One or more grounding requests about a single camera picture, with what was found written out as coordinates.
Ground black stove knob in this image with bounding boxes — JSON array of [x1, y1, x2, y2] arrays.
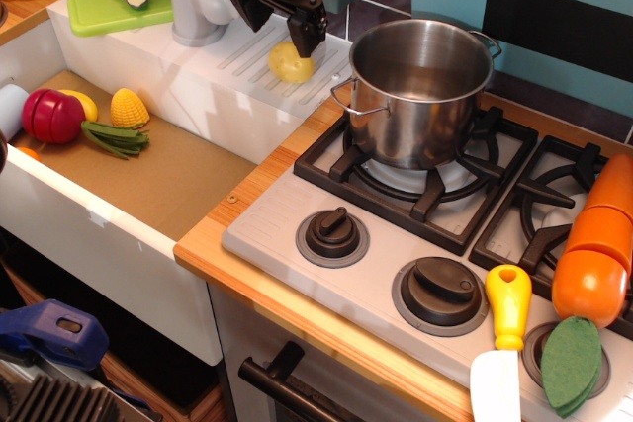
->
[[392, 257, 489, 337], [295, 207, 370, 269]]

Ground right grey stove knob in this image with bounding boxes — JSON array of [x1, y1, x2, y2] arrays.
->
[[521, 322, 611, 399]]

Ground green cutting board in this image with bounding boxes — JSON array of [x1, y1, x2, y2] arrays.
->
[[67, 0, 174, 37]]

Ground yellow toy lemon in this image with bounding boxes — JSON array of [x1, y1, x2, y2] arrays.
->
[[59, 89, 98, 122]]

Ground orange toy carrot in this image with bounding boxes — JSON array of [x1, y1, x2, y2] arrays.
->
[[552, 154, 632, 329]]

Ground left black burner grate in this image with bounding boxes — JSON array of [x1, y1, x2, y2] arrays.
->
[[294, 107, 538, 255]]

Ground grey toy faucet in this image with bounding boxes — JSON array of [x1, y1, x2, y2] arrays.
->
[[171, 0, 239, 47]]

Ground yellow handled toy knife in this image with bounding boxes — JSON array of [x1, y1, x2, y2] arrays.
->
[[470, 264, 532, 421]]

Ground middle black stove knob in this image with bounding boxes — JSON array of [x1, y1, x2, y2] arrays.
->
[[392, 257, 489, 337]]

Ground stainless steel pot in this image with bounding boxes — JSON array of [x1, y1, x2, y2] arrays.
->
[[340, 19, 502, 170]]

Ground small orange toy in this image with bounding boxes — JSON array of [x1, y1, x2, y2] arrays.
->
[[18, 147, 42, 162]]

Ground yellow toy corn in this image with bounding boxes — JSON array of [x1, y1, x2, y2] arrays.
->
[[110, 88, 150, 128]]

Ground green felt carrot leaves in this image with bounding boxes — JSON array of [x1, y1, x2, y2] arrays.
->
[[540, 316, 602, 419]]

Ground green felt corn leaves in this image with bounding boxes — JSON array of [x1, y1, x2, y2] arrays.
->
[[80, 121, 150, 160]]

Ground right black burner grate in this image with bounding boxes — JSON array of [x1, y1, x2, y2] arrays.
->
[[469, 135, 607, 328]]

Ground blue clamp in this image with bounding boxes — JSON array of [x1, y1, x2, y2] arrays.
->
[[1, 299, 110, 371]]

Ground black burner grate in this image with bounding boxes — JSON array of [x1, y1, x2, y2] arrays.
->
[[294, 107, 538, 255], [469, 135, 607, 328]]

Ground red toy apple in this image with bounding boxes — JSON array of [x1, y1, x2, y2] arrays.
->
[[21, 89, 86, 144]]

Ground white cylinder cup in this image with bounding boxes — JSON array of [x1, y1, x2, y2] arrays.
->
[[0, 84, 29, 141]]

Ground left black stove knob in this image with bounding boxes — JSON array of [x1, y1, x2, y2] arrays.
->
[[295, 207, 370, 269]]

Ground black oven door handle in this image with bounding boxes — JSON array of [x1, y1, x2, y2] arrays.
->
[[238, 341, 360, 421]]

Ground yellow toy potato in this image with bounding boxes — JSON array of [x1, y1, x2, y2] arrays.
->
[[267, 42, 316, 84]]

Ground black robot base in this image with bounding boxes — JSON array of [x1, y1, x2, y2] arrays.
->
[[1, 361, 149, 421]]

